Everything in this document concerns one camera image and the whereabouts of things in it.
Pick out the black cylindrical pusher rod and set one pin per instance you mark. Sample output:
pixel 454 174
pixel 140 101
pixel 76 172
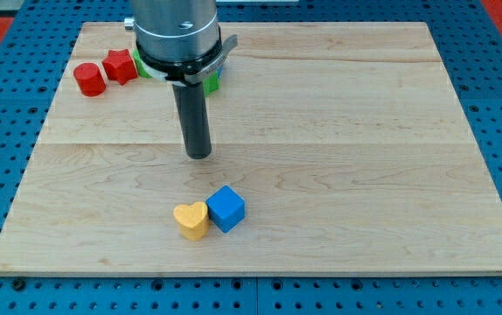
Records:
pixel 191 105

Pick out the red star block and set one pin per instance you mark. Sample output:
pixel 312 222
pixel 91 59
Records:
pixel 119 66

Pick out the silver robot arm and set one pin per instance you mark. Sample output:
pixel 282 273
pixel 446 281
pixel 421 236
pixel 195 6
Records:
pixel 180 41

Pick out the green circle block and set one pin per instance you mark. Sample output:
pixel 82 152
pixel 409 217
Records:
pixel 139 65

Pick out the green block behind rod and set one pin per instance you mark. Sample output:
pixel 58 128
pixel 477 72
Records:
pixel 212 83

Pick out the red cylinder block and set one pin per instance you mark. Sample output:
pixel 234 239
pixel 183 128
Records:
pixel 89 79

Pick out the blue cube block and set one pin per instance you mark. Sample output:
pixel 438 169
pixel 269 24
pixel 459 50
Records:
pixel 226 208

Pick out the yellow heart block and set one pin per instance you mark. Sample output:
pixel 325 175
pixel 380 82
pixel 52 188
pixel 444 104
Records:
pixel 193 220

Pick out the wooden board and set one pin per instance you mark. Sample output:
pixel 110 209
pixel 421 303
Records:
pixel 346 141

